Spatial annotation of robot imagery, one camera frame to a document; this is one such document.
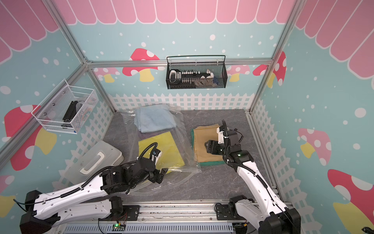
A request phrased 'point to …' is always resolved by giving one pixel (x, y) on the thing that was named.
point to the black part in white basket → (70, 114)
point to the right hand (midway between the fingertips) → (210, 143)
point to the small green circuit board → (118, 227)
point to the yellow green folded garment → (170, 158)
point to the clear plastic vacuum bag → (175, 177)
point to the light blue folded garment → (155, 117)
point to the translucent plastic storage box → (96, 158)
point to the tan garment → (202, 134)
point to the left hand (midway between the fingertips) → (158, 168)
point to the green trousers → (202, 164)
